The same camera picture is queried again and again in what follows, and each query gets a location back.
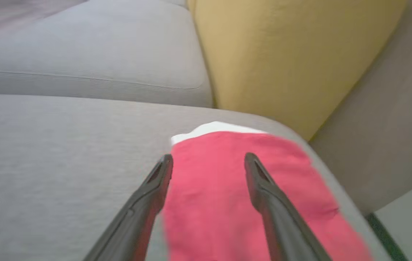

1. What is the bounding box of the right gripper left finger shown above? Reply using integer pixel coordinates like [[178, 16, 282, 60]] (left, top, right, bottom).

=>
[[84, 154, 174, 261]]

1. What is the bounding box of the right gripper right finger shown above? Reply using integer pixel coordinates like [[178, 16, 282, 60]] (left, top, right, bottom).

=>
[[245, 153, 331, 261]]

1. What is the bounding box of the red and white jersey shirt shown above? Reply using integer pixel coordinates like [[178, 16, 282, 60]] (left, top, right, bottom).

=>
[[162, 121, 373, 261]]

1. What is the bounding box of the large grey sofa seat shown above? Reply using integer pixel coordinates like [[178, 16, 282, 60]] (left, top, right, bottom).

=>
[[0, 94, 391, 261]]

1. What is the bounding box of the yellow sofa cushion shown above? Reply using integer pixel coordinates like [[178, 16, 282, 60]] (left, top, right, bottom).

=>
[[187, 0, 408, 142]]

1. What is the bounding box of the grey sofa seat cushion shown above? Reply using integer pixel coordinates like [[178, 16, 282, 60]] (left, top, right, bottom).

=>
[[0, 0, 214, 108]]

